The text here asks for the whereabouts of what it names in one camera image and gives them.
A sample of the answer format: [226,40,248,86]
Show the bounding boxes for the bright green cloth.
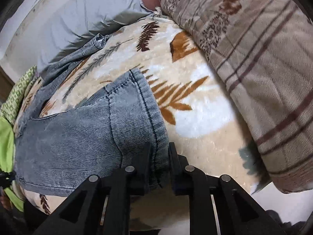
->
[0,116,24,212]

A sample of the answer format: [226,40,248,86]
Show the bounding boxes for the brown striped pillow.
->
[161,0,312,193]

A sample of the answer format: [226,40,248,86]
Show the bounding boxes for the light blue pillow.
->
[37,0,152,73]

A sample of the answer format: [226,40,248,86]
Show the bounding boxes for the green patterned cloth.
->
[1,65,38,126]

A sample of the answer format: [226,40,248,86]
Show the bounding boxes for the grey denim pants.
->
[14,34,169,197]

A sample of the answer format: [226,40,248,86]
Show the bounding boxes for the cream leaf-print blanket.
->
[14,16,268,231]

